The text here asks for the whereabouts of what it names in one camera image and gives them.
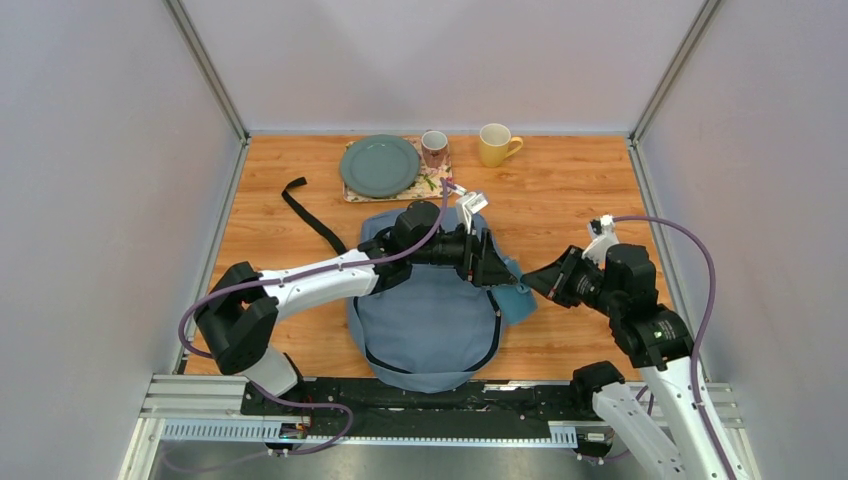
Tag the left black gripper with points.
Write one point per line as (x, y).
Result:
(482, 266)

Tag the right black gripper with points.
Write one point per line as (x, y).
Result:
(551, 281)

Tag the small teal wallet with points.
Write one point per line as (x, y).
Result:
(516, 302)

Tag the blue-grey fabric backpack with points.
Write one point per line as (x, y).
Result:
(420, 327)

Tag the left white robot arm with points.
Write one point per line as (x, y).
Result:
(237, 320)

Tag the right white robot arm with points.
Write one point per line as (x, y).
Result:
(656, 340)

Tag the floral serving tray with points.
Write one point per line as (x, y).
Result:
(426, 186)

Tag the yellow ceramic mug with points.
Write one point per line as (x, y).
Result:
(496, 144)

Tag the pink patterned mug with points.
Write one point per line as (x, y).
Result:
(434, 148)

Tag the green ceramic plate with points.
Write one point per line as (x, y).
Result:
(380, 166)

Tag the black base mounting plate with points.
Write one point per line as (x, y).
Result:
(474, 410)

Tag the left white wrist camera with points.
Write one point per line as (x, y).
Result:
(467, 205)

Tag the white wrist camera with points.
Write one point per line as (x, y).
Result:
(603, 236)
(467, 205)

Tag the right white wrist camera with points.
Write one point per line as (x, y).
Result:
(603, 236)

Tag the aluminium front frame rail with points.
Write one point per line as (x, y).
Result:
(207, 408)

